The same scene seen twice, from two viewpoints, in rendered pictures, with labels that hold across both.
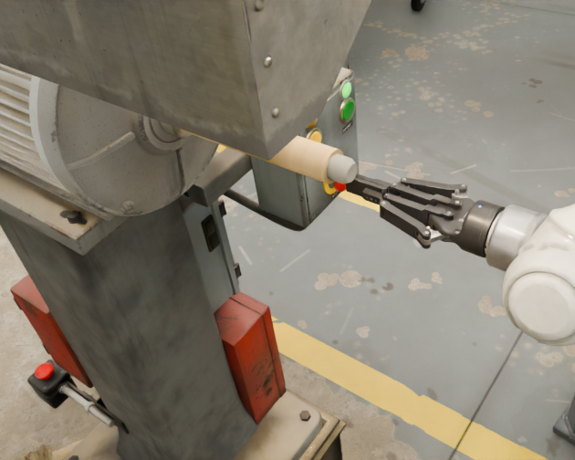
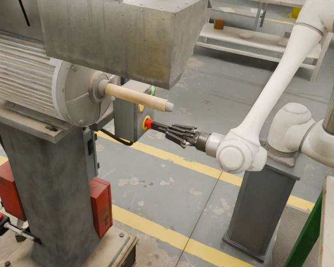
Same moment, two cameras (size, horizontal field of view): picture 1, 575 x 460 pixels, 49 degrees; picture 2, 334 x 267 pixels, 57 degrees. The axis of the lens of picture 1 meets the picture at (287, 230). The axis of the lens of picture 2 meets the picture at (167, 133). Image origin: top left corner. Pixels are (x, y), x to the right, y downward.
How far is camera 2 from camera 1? 29 cm
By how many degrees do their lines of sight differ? 17
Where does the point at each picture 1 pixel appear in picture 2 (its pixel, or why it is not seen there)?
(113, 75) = (115, 64)
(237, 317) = (96, 187)
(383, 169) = (146, 134)
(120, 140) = (84, 95)
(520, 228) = (218, 140)
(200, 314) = (84, 182)
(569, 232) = (237, 134)
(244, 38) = (170, 53)
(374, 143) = not seen: hidden behind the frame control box
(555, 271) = (234, 145)
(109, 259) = (55, 151)
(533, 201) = not seen: hidden behind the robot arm
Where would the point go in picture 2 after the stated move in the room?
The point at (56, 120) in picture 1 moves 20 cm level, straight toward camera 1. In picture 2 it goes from (64, 85) to (104, 122)
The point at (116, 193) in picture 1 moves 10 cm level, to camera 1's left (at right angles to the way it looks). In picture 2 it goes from (78, 116) to (40, 120)
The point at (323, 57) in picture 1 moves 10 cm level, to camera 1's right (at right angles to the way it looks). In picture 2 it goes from (182, 63) to (227, 60)
